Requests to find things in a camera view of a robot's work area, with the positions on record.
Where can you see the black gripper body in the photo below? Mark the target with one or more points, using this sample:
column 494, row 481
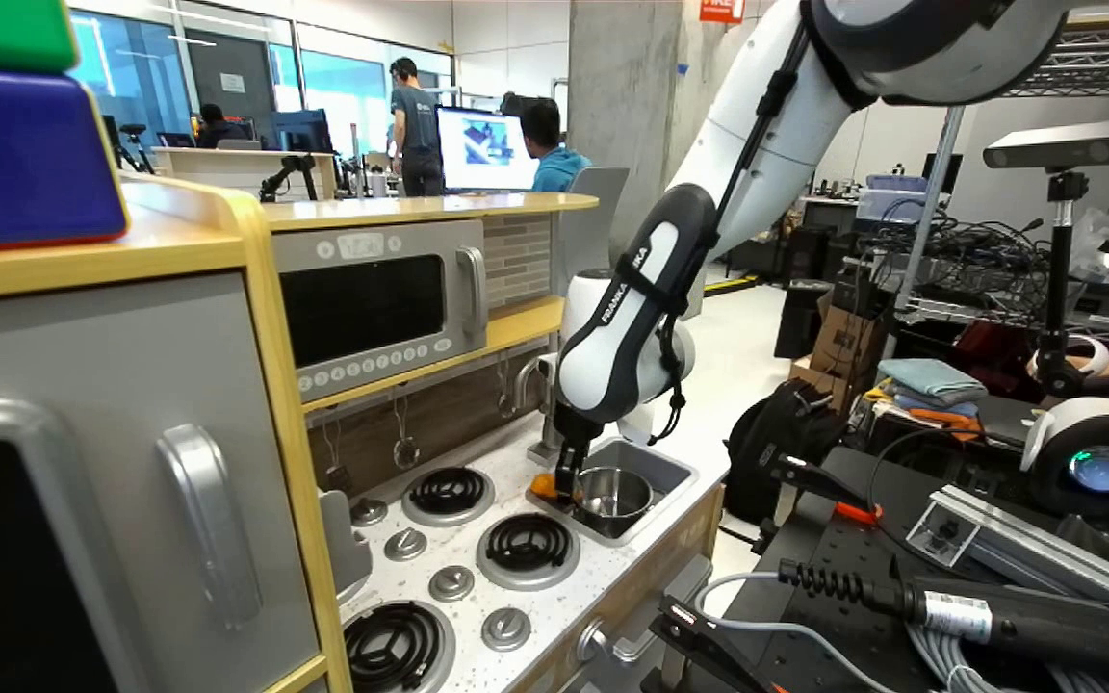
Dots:
column 572, row 443

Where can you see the orange toy bell pepper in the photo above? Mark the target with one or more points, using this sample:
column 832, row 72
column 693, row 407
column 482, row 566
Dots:
column 539, row 488

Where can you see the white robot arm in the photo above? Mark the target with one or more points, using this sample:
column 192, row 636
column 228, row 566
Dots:
column 758, row 138

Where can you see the small steel pot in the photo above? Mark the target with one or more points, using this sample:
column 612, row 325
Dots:
column 612, row 494

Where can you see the grey toy sink basin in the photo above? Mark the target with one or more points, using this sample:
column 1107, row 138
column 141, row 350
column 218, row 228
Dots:
column 665, row 468

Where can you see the black coil stove burner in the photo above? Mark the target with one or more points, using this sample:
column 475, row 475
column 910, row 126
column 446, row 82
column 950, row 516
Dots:
column 530, row 545
column 446, row 490
column 399, row 639

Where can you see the grey toy faucet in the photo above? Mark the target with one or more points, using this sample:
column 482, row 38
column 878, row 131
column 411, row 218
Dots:
column 517, row 385

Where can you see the toy kitchen play set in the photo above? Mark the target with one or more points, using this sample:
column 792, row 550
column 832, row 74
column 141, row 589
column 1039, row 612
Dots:
column 580, row 580

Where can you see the grey stove knob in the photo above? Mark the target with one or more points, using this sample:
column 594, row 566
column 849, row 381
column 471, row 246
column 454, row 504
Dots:
column 407, row 545
column 506, row 627
column 450, row 584
column 366, row 511

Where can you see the black backpack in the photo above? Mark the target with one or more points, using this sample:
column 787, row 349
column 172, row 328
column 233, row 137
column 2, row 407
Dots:
column 771, row 446

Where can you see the grey toy microwave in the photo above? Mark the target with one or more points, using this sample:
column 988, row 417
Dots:
column 375, row 309

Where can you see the black perforated breadboard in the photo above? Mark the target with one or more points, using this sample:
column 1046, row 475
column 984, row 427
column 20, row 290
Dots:
column 826, row 563

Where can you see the person in blue shirt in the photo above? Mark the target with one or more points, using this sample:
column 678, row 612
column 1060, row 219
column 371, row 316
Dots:
column 557, row 167

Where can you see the brown cardboard box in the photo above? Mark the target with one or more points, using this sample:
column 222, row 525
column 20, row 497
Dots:
column 849, row 344

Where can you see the computer monitor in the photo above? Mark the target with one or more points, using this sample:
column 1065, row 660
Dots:
column 482, row 149

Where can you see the standing person dark shirt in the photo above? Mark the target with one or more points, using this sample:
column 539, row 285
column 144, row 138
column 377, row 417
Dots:
column 422, row 127

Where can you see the blue folded cloth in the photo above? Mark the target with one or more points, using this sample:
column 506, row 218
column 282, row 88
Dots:
column 928, row 381

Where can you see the black tripod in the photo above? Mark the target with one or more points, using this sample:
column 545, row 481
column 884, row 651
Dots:
column 291, row 167

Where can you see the red sign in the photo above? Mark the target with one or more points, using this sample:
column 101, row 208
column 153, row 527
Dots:
column 721, row 10

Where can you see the grey toy fridge door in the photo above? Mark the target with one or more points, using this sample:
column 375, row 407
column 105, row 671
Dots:
column 93, row 385

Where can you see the white round lens device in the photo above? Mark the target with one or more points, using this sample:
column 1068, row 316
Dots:
column 1079, row 417

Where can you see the aluminium extrusion rail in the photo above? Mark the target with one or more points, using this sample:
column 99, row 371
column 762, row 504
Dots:
column 1028, row 545

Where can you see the black camera stand pole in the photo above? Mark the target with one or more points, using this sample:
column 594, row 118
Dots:
column 1060, row 283

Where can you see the grey stereo camera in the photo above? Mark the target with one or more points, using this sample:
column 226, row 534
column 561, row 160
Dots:
column 1074, row 138

